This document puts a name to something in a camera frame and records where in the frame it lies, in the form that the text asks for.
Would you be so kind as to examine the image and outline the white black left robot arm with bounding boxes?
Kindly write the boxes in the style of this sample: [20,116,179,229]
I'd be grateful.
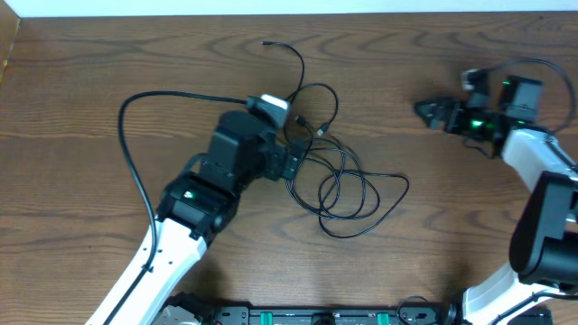
[89,109,298,324]

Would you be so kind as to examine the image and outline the black left camera cable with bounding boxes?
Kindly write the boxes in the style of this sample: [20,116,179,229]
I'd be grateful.
[103,90,249,325]

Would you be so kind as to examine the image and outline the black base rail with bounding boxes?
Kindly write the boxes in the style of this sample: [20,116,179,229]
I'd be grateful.
[151,292,555,325]

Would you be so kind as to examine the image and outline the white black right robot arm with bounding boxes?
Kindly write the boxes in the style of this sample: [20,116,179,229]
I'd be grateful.
[414,70,577,324]

